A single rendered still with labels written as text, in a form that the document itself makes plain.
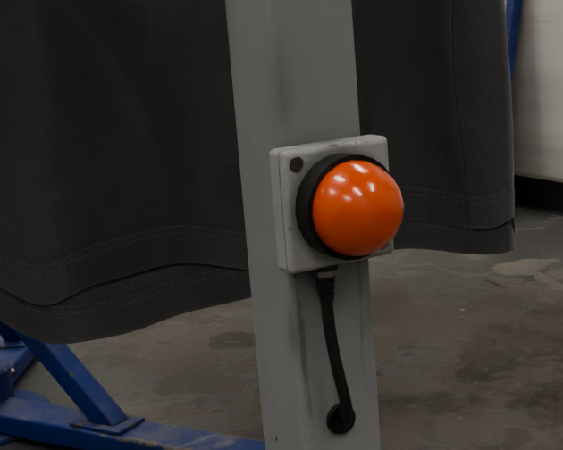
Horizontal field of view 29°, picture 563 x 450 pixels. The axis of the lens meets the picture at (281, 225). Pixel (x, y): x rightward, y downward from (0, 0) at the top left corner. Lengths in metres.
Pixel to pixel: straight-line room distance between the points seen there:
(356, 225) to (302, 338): 0.07
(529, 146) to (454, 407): 1.78
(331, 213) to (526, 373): 1.76
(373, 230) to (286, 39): 0.08
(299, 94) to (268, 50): 0.02
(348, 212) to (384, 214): 0.01
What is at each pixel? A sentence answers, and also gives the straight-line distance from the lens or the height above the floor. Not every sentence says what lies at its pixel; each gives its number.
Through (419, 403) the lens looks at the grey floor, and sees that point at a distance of 2.02.
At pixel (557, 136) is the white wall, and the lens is 3.55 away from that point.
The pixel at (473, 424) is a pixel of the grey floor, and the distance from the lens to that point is 1.92.
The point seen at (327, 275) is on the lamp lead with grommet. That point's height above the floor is 0.62.
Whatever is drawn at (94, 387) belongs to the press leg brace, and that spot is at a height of 0.11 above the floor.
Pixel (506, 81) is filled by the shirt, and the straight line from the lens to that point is 0.86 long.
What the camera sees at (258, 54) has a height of 0.71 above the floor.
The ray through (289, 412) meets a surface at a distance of 0.47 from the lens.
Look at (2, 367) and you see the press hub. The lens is 2.11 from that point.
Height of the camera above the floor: 0.73
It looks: 11 degrees down
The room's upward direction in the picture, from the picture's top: 5 degrees counter-clockwise
